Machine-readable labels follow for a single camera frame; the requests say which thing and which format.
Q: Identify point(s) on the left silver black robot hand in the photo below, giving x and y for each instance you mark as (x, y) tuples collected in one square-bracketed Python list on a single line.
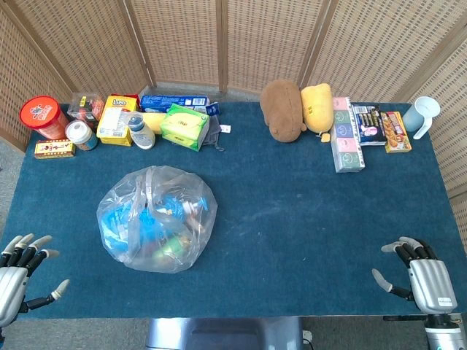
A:
[(12, 280)]

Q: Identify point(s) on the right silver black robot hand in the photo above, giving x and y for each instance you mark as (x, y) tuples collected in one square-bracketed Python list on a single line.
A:
[(432, 280)]

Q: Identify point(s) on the clear plastic bag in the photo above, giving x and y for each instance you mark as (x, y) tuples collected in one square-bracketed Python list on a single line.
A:
[(120, 204)]

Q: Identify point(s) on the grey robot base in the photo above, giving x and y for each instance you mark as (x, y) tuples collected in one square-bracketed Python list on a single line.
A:
[(219, 333)]

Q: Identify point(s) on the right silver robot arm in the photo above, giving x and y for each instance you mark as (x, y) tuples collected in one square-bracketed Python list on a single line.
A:
[(443, 335)]

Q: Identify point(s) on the small yellow red box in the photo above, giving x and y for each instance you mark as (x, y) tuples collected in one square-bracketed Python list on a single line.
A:
[(54, 149)]

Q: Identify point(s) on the red yellow snack box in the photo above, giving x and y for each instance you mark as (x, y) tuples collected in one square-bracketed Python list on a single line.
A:
[(397, 133)]

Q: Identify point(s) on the blue felt table mat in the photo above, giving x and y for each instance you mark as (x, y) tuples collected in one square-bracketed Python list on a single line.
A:
[(292, 218)]

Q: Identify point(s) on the pastel tissue multipack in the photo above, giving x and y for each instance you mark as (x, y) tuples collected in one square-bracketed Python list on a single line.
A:
[(346, 146)]

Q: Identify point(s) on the small jar with white lid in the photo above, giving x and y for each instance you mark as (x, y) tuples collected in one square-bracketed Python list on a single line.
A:
[(82, 135)]

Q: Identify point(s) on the light blue measuring cup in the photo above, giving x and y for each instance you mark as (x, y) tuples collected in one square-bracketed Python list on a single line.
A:
[(419, 114)]

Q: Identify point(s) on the dark blue snack packet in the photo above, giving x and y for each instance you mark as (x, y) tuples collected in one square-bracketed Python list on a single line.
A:
[(370, 124)]

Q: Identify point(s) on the red cylindrical snack canister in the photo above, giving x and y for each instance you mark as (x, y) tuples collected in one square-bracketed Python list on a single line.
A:
[(40, 113)]

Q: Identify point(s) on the yellow biscuit box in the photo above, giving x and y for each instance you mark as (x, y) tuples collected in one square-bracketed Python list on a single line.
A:
[(113, 124)]

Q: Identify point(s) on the clear plastic box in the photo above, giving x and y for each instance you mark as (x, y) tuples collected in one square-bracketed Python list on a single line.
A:
[(85, 105)]

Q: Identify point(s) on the white bottle with blue cap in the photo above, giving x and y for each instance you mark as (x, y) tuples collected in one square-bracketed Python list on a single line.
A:
[(142, 136)]

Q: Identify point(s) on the yellow plush toy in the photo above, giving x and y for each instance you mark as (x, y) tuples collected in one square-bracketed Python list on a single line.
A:
[(317, 107)]

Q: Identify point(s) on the yellow sponge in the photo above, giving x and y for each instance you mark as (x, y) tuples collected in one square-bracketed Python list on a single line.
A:
[(155, 122)]

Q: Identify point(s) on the brown capybara plush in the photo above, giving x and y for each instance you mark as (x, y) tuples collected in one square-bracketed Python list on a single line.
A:
[(282, 109)]

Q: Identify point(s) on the green tissue pack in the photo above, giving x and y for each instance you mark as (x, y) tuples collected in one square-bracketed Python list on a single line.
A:
[(182, 125)]

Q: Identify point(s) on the long blue cardboard box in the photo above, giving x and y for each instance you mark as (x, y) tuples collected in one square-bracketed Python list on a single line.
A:
[(164, 101)]

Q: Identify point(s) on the grey cloth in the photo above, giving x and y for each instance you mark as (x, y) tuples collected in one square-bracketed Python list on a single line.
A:
[(213, 129)]

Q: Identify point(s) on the white paper tag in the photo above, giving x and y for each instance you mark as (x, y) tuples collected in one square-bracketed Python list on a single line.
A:
[(225, 128)]

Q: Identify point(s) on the small blue packet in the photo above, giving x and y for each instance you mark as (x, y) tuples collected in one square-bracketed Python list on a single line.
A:
[(212, 108)]

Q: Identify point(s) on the wicker folding screen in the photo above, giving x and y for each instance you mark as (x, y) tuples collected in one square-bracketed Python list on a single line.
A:
[(182, 36)]

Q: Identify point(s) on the black table frame bar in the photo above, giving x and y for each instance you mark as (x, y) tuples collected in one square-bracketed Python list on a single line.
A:
[(401, 318)]

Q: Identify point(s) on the white wall socket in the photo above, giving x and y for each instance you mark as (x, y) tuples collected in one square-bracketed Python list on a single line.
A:
[(308, 336)]

